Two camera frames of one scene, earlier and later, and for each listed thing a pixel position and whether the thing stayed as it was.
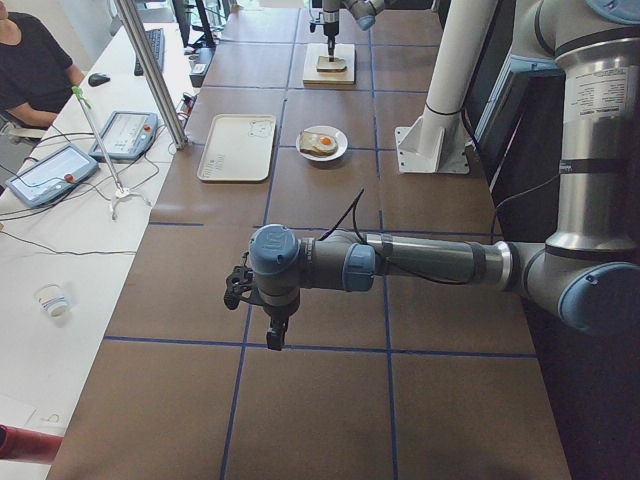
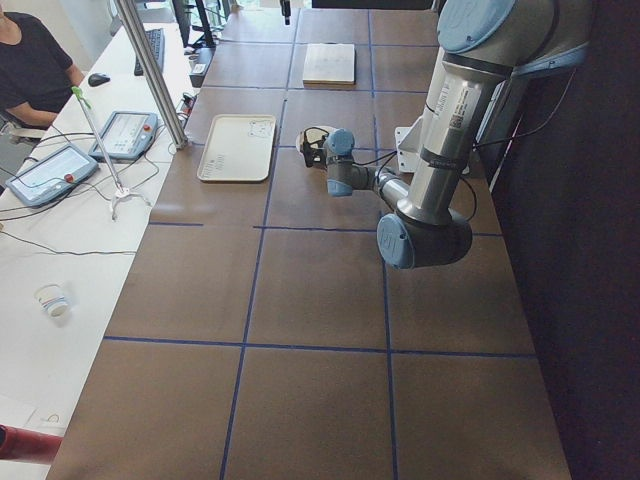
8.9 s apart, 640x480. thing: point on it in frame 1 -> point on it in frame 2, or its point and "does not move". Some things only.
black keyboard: (157, 40) does not move
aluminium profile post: (176, 133) does not move
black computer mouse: (96, 79) does not move
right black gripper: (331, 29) -> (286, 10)
